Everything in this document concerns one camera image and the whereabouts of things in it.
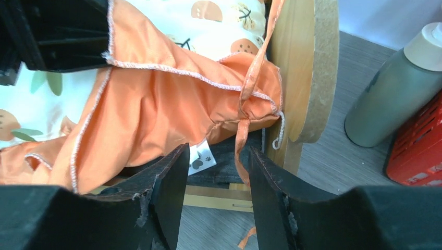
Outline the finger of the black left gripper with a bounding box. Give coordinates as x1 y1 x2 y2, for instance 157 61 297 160
1 0 109 86

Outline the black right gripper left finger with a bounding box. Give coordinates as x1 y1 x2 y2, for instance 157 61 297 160
1 144 190 249

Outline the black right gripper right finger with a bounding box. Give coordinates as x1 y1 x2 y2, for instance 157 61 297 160
248 148 441 249

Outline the orange fruit print cushion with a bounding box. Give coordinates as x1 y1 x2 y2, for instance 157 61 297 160
1 1 284 249

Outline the wooden pet bed frame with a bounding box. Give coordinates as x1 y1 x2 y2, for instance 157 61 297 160
90 0 341 213

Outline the red plastic shopping basket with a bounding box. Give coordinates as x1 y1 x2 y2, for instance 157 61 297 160
384 92 441 186

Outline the green pump lotion bottle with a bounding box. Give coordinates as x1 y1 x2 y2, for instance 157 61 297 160
345 22 441 147

